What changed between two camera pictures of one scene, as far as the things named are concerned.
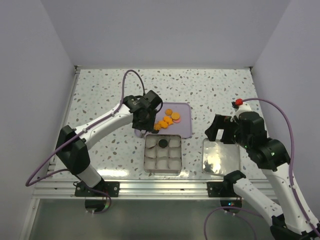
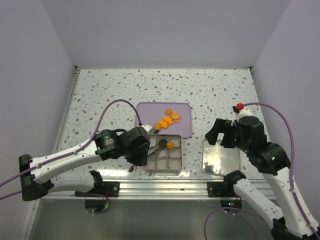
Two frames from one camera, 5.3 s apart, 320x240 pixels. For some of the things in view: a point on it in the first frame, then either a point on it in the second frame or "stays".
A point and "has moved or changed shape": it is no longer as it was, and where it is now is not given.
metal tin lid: x=219 y=158 stays
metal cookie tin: x=163 y=153 stays
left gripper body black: x=147 y=123 -> x=137 y=156
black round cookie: x=163 y=143 stays
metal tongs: x=142 y=133 has moved or changed shape
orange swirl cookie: x=157 y=126 stays
